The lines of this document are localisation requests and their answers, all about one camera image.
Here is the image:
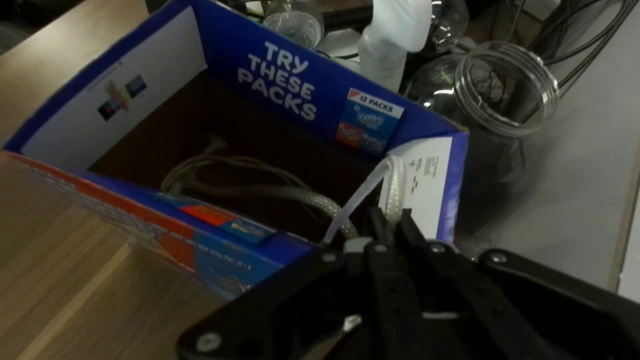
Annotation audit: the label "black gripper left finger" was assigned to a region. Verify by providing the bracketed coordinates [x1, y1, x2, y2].
[177, 206, 417, 360]

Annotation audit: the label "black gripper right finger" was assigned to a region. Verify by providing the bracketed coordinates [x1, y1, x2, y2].
[397, 207, 640, 360]

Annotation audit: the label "black coiled cables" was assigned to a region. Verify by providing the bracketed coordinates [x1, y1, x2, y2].
[533, 0, 640, 91]

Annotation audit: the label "clear spray bottle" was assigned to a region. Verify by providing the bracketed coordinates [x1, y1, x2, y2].
[359, 0, 435, 94]

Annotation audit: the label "white rope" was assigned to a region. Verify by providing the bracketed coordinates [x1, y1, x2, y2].
[159, 136, 402, 247]

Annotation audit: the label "blue cardboard box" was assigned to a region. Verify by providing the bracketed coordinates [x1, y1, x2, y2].
[2, 0, 470, 300]

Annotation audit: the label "glass jar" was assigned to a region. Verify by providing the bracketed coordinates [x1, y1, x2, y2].
[402, 38, 562, 227]

